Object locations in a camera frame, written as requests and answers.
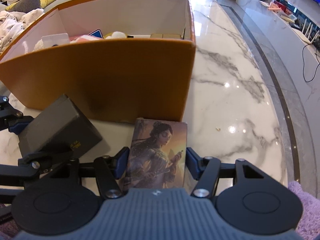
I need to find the white wifi router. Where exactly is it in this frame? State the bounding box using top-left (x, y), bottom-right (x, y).
top-left (292, 22), bottom-right (319, 45)

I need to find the white patterned blanket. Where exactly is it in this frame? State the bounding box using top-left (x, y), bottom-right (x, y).
top-left (0, 9), bottom-right (43, 53)

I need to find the black cable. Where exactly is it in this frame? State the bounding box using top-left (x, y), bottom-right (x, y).
top-left (301, 43), bottom-right (320, 83)

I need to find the illustrated woman card box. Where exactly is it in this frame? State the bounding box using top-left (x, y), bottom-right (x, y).
top-left (120, 118), bottom-right (187, 191)

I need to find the white marble tv console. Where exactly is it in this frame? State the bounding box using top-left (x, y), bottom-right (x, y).
top-left (236, 0), bottom-right (320, 86)

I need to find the purple fuzzy sleeve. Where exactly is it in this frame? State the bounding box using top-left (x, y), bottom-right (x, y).
top-left (288, 181), bottom-right (320, 240)

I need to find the grey checked cushion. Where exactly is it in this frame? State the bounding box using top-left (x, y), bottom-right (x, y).
top-left (7, 0), bottom-right (41, 13)

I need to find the dark grey box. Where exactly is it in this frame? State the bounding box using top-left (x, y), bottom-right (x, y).
top-left (18, 94), bottom-right (102, 159)

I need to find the orange cardboard storage box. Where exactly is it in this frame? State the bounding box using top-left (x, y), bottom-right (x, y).
top-left (1, 0), bottom-right (196, 122)

